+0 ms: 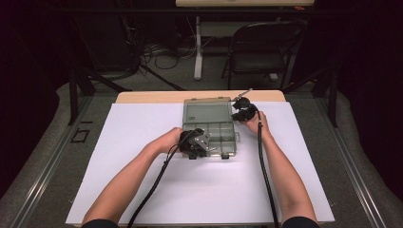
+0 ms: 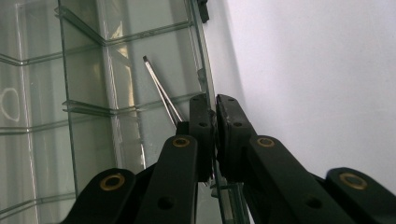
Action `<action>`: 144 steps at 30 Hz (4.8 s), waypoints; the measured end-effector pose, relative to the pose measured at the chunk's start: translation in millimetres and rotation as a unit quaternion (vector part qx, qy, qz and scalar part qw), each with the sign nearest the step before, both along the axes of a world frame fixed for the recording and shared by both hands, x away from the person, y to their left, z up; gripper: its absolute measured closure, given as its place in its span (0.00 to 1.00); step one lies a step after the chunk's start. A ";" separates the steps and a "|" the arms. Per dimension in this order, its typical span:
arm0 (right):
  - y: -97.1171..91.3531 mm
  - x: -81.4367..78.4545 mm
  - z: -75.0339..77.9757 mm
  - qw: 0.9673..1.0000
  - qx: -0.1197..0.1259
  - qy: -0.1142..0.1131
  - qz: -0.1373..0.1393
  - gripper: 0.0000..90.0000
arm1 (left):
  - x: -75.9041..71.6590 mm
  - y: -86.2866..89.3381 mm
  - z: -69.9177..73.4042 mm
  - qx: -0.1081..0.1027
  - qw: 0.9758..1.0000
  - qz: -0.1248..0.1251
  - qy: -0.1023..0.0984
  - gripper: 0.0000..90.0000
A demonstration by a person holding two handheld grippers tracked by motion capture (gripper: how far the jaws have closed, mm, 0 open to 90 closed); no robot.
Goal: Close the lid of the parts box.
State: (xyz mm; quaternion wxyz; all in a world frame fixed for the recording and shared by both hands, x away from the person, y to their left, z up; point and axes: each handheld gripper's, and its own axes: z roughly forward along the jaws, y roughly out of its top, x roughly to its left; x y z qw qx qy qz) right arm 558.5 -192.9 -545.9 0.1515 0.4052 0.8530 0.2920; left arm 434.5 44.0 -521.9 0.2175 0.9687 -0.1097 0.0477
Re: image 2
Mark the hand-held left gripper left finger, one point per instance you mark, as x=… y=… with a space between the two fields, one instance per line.
x=202 y=137

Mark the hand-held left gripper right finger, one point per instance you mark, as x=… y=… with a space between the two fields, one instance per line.
x=232 y=133

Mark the transparent plastic compartment box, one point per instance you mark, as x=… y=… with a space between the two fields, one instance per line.
x=87 y=77

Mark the metal tweezers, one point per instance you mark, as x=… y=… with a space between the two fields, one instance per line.
x=162 y=90

